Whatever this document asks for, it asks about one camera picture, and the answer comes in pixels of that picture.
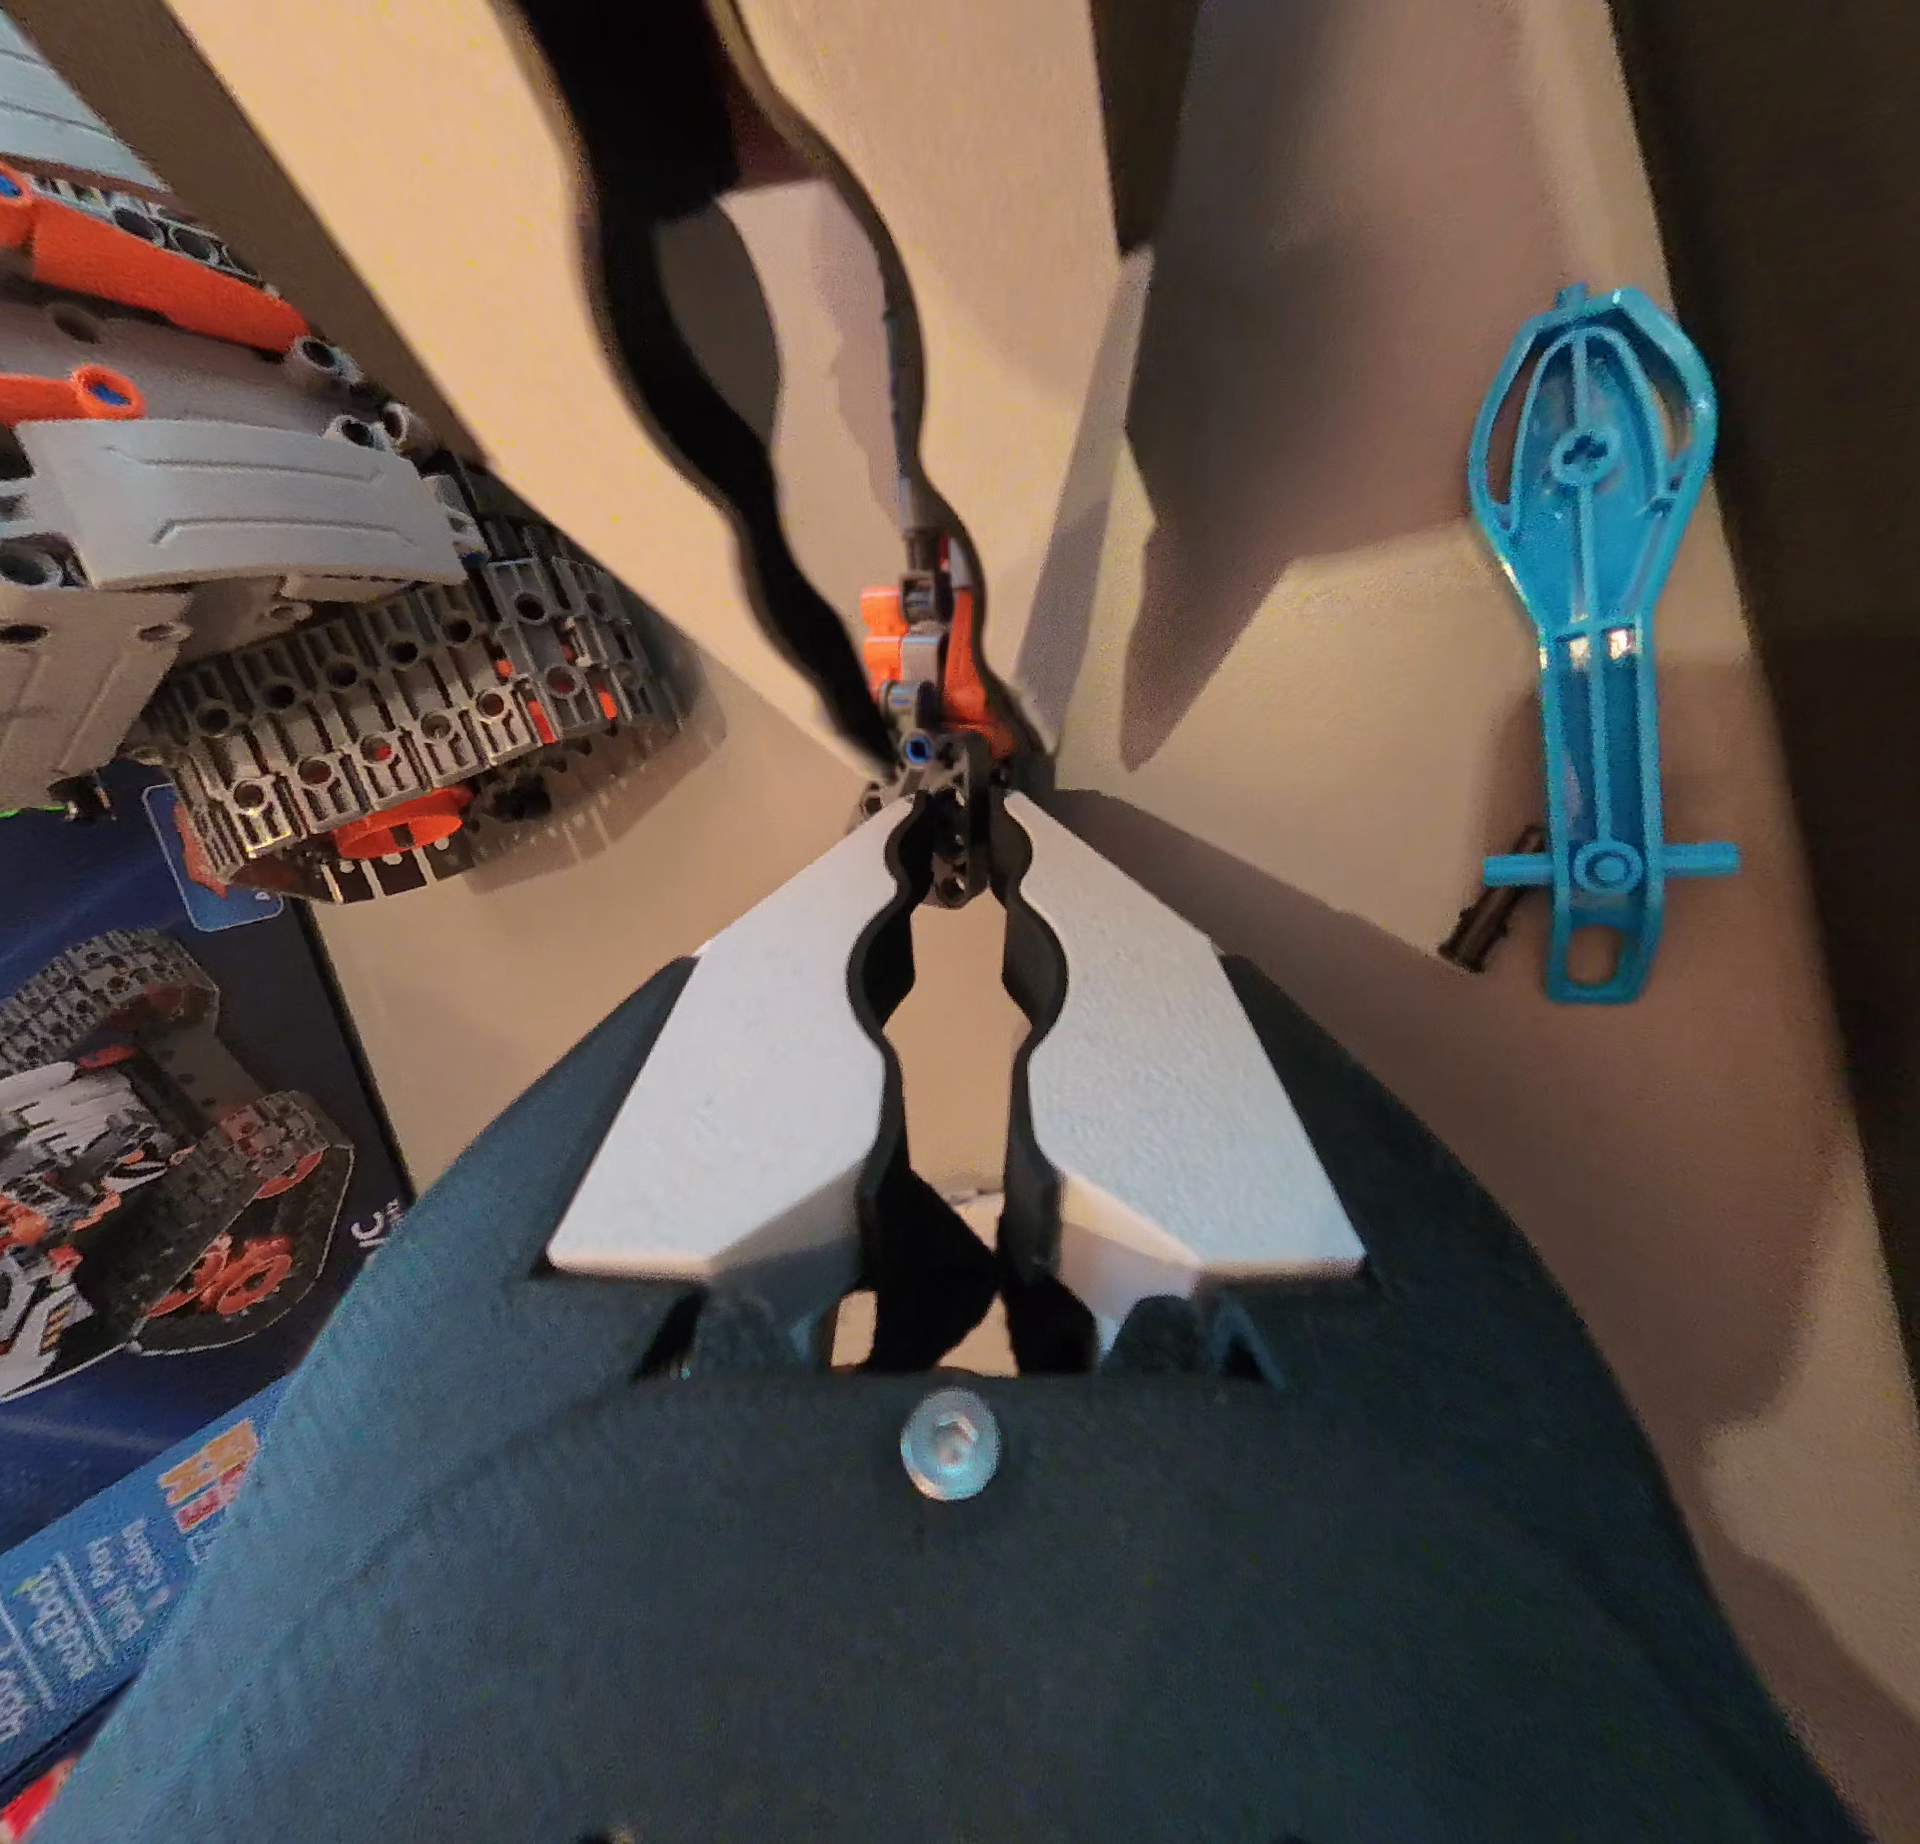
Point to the grey tracked toy robot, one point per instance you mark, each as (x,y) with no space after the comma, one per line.
(225,525)

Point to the orange wedge brick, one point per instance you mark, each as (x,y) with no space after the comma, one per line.
(960,674)

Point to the person's right hand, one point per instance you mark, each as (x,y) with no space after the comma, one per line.
(781,150)

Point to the blue plastic brick tool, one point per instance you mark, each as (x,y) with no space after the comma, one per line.
(1589,525)

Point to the dark blue robot kit box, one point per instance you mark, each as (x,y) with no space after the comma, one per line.
(150,1125)

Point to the black connector pin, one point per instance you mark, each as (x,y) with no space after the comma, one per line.
(1485,908)

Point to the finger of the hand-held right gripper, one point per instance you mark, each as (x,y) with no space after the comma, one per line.
(989,226)
(420,194)

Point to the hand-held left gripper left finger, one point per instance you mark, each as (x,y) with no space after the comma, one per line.
(733,1110)

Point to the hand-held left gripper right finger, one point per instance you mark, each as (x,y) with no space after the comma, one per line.
(1184,1110)

